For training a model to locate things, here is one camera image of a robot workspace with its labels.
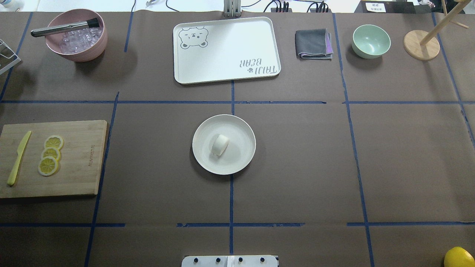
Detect cream round plate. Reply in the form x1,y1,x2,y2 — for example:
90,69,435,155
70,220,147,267
192,114,256,175

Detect white bear tray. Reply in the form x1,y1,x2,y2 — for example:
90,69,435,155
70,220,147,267
173,17,281,85

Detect folded grey cloth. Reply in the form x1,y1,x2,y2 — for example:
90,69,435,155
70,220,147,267
295,28,334,60

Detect black power strip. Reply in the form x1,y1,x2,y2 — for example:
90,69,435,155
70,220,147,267
263,0,331,13

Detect mint green bowl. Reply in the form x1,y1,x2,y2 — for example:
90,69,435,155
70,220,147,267
351,25,392,59

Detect wooden cutting board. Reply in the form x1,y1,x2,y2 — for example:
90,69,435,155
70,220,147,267
0,120,108,199

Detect pink bowl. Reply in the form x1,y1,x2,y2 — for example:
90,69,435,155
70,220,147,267
45,9,108,62

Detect lemon slice top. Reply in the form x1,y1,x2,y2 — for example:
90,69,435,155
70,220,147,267
43,135,64,150

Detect lemon slice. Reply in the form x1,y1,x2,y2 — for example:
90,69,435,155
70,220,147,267
41,146,61,161
37,157,59,177
43,135,64,150

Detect black box device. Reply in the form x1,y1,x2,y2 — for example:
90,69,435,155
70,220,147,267
354,0,417,14

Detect lemon slice middle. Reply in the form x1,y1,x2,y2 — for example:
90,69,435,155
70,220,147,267
41,146,61,161

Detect clear ice cubes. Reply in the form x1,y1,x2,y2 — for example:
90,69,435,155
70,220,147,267
59,27,103,54

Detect lemon slice bottom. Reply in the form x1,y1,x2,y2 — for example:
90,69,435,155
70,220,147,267
37,157,59,177

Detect wooden mug stand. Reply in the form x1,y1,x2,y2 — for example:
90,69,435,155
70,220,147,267
403,0,470,61

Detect yellow plastic knife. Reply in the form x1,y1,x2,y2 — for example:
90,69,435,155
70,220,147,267
7,131,31,186

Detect yellow lemon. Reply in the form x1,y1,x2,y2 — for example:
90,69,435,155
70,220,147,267
444,247,475,267

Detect aluminium frame post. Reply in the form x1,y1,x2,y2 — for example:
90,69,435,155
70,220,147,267
223,0,242,18

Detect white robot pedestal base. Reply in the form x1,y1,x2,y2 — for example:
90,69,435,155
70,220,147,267
181,255,279,267

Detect white wire cup rack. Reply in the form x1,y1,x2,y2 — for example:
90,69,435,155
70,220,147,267
0,39,22,75

